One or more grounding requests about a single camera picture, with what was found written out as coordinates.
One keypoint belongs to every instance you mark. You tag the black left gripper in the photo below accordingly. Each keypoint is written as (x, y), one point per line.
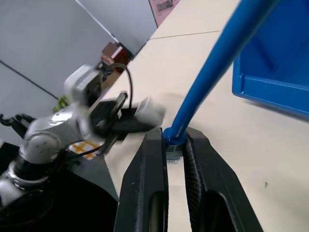
(102, 116)

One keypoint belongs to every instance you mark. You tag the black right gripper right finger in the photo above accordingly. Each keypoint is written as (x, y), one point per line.
(212, 174)

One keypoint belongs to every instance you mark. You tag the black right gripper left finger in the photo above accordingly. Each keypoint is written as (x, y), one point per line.
(142, 183)

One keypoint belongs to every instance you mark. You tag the white coupler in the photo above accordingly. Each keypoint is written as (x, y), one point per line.
(150, 111)

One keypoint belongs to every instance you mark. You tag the blue plastic bin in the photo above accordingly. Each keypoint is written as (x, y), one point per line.
(275, 62)

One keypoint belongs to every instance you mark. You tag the brown cardboard box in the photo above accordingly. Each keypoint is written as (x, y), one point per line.
(109, 81)

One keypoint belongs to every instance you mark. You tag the yellow and white marker sticker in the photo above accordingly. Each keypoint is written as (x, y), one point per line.
(84, 148)

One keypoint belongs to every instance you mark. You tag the red and brown box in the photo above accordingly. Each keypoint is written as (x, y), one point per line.
(114, 54)

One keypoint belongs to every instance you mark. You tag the green plant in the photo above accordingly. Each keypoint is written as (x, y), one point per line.
(61, 102)

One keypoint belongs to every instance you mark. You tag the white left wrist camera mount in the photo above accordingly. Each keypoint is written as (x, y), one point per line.
(80, 82)

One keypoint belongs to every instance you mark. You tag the pink wall poster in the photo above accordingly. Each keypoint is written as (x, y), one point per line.
(161, 10)

